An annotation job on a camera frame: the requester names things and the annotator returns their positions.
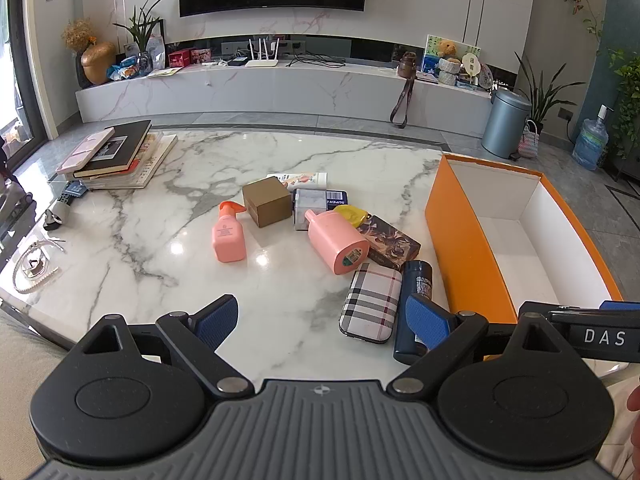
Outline white marble tv console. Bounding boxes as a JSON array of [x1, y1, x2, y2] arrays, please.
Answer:
[[75, 60, 495, 133]]

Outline white plastic bag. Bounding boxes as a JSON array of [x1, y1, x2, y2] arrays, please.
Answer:
[[146, 34, 166, 70]]

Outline colourful picture board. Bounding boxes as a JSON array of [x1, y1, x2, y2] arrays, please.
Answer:
[[422, 35, 481, 77]]

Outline blue grey trash can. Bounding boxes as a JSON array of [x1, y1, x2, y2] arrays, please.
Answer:
[[481, 89, 533, 159]]

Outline plaid case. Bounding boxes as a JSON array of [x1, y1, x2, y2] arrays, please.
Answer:
[[339, 262, 404, 345]]

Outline green plant in glass vase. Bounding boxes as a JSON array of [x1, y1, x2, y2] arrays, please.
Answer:
[[112, 0, 169, 75]]

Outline white grey box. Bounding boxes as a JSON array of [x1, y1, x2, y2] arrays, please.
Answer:
[[294, 188, 329, 231]]

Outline white squeeze tube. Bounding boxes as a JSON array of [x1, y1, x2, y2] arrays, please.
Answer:
[[266, 172, 328, 194]]

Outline gold vase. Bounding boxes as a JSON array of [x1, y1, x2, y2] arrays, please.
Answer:
[[80, 41, 119, 86]]

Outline black book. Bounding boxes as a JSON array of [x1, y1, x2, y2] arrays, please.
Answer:
[[74, 120, 153, 180]]

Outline orange cardboard box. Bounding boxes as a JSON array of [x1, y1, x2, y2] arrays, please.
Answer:
[[425, 154, 624, 324]]

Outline brown cardboard box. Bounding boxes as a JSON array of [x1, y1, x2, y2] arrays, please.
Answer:
[[242, 177, 294, 229]]

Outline remote control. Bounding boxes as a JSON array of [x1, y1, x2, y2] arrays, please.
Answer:
[[59, 182, 89, 207]]

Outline long leaf potted plant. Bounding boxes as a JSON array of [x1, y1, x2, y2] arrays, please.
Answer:
[[514, 51, 572, 135]]

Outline grey small gadget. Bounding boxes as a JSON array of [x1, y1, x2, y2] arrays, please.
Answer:
[[42, 204, 69, 232]]

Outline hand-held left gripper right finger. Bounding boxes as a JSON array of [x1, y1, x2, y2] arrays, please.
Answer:
[[386, 294, 581, 401]]

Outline blue water jug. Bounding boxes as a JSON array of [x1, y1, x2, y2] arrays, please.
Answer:
[[572, 105, 610, 171]]

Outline dark grey cabinet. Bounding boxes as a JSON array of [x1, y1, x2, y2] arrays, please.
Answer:
[[611, 150, 640, 184]]

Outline beige cloth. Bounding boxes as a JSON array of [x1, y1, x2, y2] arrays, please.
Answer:
[[0, 305, 72, 480]]

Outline white router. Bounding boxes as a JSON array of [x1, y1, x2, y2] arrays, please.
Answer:
[[244, 36, 281, 69]]

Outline snack packets pile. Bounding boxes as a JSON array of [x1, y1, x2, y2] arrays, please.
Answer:
[[106, 56, 139, 82]]

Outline yellow round lid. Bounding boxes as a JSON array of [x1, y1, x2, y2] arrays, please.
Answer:
[[332, 204, 371, 231]]

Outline round white hand fan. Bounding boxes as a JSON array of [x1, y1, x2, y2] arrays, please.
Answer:
[[459, 54, 484, 84]]

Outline woven checkered bag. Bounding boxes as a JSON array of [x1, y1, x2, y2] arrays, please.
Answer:
[[517, 120, 544, 160]]

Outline person's right hand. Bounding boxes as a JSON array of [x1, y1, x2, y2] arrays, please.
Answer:
[[627, 385, 640, 461]]

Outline floral patterned box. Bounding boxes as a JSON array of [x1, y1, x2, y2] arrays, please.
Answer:
[[356, 215, 422, 271]]

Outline white magazine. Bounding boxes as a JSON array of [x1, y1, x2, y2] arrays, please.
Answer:
[[80, 132, 179, 191]]

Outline small pink spray bottle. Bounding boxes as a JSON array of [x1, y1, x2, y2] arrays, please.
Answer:
[[211, 201, 248, 263]]

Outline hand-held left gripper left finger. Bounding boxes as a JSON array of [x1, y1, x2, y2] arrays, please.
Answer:
[[65, 294, 256, 401]]

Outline large pink bottle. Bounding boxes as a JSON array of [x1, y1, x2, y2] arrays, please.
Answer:
[[305, 209, 371, 276]]

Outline pink notebook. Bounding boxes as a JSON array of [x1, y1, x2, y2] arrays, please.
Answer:
[[55, 127, 116, 176]]

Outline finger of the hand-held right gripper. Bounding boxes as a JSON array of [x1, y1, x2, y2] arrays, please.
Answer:
[[519, 301, 640, 326]]

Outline dried flowers in dark vase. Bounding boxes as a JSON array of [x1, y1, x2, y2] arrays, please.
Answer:
[[61, 18, 97, 90]]

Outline bushy green vine plant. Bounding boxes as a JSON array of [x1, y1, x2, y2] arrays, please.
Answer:
[[606, 49, 640, 161]]

